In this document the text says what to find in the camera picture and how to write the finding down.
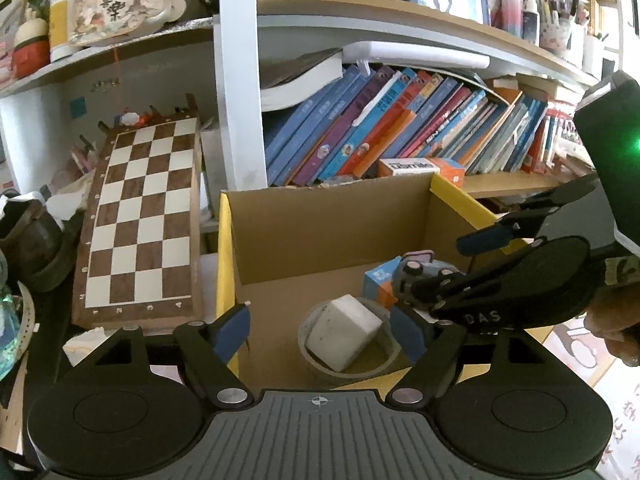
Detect grey toy car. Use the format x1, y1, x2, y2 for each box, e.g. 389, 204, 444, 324
392, 250, 465, 311

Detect usmile toothpaste box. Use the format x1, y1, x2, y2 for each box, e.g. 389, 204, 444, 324
362, 256, 401, 310

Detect white foam block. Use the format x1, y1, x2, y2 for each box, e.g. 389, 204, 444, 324
304, 295, 383, 373

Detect clear packing tape roll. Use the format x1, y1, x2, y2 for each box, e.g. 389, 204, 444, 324
297, 295, 402, 386

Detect red dictionary books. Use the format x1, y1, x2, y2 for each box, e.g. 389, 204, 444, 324
521, 102, 589, 174

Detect usmile box on shelf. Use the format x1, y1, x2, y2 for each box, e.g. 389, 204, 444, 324
376, 157, 465, 188

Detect wooden chessboard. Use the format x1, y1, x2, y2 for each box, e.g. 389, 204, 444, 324
72, 112, 203, 330

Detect yellow cardboard box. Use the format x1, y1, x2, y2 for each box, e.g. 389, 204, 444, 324
217, 174, 526, 393

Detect white pen holder cup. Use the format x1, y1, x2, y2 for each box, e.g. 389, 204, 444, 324
539, 18, 586, 64

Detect row of leaning books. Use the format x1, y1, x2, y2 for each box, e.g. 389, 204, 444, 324
262, 56, 548, 186

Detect white desk lamp bar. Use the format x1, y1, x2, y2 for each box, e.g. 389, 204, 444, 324
342, 41, 490, 70

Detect wooden bookshelf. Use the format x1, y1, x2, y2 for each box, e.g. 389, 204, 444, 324
1, 0, 596, 194

